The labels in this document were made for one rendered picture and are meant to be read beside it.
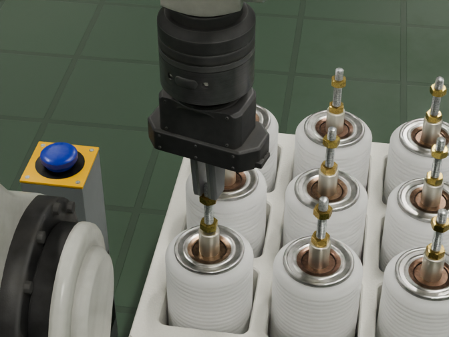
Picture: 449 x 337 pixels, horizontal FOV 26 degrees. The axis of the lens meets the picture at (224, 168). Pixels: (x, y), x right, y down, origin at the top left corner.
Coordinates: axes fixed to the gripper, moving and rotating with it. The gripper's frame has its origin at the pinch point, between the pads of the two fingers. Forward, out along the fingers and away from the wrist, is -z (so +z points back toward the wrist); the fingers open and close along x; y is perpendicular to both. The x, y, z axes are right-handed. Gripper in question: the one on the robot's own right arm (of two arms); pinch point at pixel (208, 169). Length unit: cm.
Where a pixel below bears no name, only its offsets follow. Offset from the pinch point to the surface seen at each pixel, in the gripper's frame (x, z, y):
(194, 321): 0.3, -17.8, -4.7
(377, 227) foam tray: 13.7, -18.3, 18.7
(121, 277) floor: -20.3, -36.3, 13.2
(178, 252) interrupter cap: -2.8, -10.9, -2.1
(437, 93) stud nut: 16.5, -3.9, 28.2
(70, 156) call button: -16.2, -3.3, -0.5
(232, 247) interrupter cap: 2.2, -10.9, 1.1
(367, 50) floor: -7, -36, 84
